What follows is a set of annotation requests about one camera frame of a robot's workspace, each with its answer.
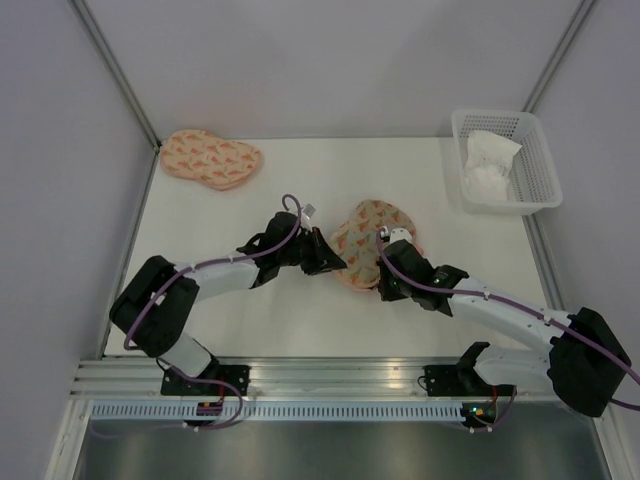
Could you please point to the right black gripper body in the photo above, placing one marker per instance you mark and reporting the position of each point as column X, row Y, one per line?
column 390, row 287

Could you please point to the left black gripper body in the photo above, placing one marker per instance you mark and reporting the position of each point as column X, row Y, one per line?
column 305, row 253

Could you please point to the floral mesh laundry bag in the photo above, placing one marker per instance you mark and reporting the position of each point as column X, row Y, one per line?
column 355, row 241

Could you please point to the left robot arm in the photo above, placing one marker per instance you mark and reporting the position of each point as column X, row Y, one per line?
column 153, row 309

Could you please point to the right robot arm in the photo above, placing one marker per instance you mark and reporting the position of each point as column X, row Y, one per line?
column 574, row 357

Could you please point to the white bra in basket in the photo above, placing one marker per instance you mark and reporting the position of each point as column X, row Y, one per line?
column 489, row 162

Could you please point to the white perforated plastic basket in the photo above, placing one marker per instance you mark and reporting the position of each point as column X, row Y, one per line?
column 534, row 184

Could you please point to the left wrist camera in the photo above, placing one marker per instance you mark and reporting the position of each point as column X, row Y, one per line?
column 307, row 212

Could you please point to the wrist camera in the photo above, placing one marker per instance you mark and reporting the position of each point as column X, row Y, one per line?
column 397, row 234
column 307, row 212

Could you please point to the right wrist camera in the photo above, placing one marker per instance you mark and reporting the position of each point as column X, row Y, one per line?
column 397, row 234

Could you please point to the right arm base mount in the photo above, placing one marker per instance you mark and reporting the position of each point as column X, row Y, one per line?
column 456, row 381

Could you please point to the white slotted cable duct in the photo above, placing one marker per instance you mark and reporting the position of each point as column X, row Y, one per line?
column 260, row 410

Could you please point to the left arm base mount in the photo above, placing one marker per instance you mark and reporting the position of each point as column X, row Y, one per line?
column 213, row 387

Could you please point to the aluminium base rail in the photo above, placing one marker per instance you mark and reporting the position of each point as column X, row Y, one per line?
column 271, row 378

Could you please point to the left aluminium frame post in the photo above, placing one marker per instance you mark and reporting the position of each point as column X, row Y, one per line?
column 98, row 39

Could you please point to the aluminium frame post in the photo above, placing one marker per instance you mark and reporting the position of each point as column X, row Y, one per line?
column 568, row 38
column 98, row 39

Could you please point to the right aluminium frame post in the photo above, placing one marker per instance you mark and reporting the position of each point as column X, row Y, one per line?
column 568, row 38

